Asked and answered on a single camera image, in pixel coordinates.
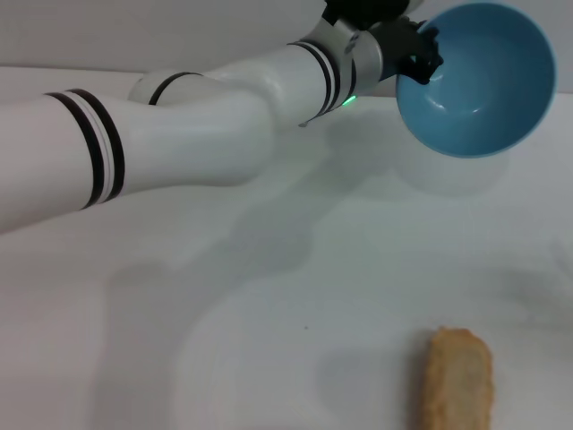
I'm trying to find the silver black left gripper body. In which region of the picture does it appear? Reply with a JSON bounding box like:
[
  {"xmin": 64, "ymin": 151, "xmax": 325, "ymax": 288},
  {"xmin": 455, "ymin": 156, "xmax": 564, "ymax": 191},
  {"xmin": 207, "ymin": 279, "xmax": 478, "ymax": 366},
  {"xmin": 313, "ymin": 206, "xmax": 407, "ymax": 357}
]
[{"xmin": 353, "ymin": 20, "xmax": 422, "ymax": 96}]

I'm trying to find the blue bowl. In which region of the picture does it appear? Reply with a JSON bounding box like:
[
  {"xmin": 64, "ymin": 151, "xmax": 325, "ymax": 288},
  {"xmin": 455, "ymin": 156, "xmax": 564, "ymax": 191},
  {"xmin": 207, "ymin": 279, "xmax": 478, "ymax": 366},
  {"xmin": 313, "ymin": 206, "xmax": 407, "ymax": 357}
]
[{"xmin": 396, "ymin": 3, "xmax": 557, "ymax": 159}]

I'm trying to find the orange ridged bread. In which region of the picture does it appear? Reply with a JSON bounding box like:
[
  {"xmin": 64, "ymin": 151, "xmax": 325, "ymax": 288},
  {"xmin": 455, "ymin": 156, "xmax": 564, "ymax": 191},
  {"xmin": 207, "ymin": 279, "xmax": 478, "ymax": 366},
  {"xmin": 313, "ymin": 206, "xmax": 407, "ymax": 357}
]
[{"xmin": 423, "ymin": 326, "xmax": 493, "ymax": 430}]

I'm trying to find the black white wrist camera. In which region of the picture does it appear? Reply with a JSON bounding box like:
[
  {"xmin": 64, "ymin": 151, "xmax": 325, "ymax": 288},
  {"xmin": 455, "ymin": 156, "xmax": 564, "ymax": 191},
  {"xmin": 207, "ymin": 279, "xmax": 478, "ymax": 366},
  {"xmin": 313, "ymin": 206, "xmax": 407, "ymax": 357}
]
[{"xmin": 321, "ymin": 0, "xmax": 424, "ymax": 28}]

